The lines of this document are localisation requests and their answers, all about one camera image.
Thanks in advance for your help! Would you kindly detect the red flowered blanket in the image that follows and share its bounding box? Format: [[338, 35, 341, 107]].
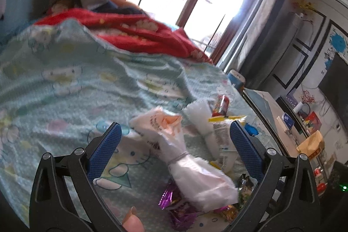
[[34, 8, 214, 64]]

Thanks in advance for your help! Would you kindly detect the crumpled blue plastic bag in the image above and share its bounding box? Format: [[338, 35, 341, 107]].
[[243, 125, 259, 137]]

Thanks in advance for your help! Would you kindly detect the light green cartoon printed blanket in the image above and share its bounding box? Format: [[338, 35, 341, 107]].
[[0, 18, 275, 232]]

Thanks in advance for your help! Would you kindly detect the yellow paper bag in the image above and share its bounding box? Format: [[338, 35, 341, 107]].
[[296, 130, 325, 159]]

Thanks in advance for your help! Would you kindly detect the black television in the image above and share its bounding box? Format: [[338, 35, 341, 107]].
[[318, 53, 348, 129]]

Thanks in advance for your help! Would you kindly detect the blue and white box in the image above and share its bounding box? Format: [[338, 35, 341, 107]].
[[281, 113, 294, 129]]

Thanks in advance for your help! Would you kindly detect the red cylindrical tube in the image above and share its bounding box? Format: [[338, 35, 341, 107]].
[[212, 95, 230, 117]]

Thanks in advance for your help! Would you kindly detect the orange snack wrapper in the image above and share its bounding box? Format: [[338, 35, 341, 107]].
[[215, 205, 240, 222]]

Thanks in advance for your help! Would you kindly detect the low cabinet with glass top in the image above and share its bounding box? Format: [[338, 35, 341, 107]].
[[242, 88, 327, 194]]

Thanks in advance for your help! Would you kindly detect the purple foil wrapper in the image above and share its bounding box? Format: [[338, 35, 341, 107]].
[[158, 183, 202, 231]]

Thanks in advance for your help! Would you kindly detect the dark foil wrapper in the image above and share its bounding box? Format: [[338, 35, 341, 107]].
[[236, 174, 254, 204]]

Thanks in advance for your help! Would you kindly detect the white plastic bag bundle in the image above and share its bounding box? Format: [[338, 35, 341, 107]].
[[130, 108, 240, 212]]

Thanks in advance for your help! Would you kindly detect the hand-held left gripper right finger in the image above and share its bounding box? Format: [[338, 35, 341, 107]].
[[225, 120, 322, 232]]

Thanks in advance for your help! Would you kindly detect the blue wall decal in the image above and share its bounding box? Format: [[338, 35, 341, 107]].
[[325, 28, 348, 69]]

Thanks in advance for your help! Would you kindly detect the yellow flower wall decal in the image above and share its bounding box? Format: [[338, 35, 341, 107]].
[[289, 0, 317, 16]]

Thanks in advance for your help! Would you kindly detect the white standing air conditioner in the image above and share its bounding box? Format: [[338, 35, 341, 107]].
[[272, 11, 304, 77]]

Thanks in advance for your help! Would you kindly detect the blue plastic bucket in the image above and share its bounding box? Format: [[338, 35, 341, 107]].
[[227, 70, 246, 91]]

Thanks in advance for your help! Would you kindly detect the clear wrapper with yellow edge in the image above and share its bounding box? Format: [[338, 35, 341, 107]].
[[208, 114, 248, 170]]

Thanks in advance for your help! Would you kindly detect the vase with red flowers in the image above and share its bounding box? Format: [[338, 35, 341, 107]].
[[299, 89, 316, 115]]

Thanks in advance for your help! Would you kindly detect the red box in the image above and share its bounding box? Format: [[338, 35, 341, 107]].
[[304, 112, 321, 133]]

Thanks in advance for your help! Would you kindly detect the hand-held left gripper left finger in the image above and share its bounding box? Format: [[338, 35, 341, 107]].
[[28, 121, 123, 232]]

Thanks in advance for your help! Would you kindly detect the person's left hand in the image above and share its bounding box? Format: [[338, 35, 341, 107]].
[[122, 206, 146, 232]]

